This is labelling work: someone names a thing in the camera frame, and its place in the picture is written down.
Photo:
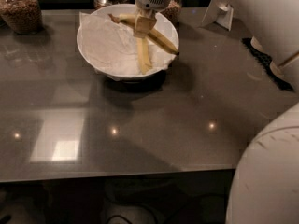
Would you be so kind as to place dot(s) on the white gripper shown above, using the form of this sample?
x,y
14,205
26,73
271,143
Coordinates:
x,y
145,19

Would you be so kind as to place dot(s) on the yellow banana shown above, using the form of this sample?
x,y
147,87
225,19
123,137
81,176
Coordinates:
x,y
143,55
154,35

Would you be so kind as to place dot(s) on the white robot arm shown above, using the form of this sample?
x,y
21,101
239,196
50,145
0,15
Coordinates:
x,y
223,112

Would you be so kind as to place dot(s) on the white ceramic bowl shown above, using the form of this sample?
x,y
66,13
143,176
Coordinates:
x,y
118,47

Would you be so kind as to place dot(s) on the right glass jar of nuts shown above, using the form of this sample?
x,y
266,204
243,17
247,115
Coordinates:
x,y
172,12

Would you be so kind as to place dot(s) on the glass jar of nuts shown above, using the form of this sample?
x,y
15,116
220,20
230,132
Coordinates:
x,y
172,12
24,17

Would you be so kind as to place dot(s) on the white folded card stand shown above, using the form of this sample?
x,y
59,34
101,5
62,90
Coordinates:
x,y
219,12

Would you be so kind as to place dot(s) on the left glass jar of nuts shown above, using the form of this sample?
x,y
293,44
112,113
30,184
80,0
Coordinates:
x,y
24,17

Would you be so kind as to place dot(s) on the black rubber mat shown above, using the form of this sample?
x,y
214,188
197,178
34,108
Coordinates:
x,y
264,61

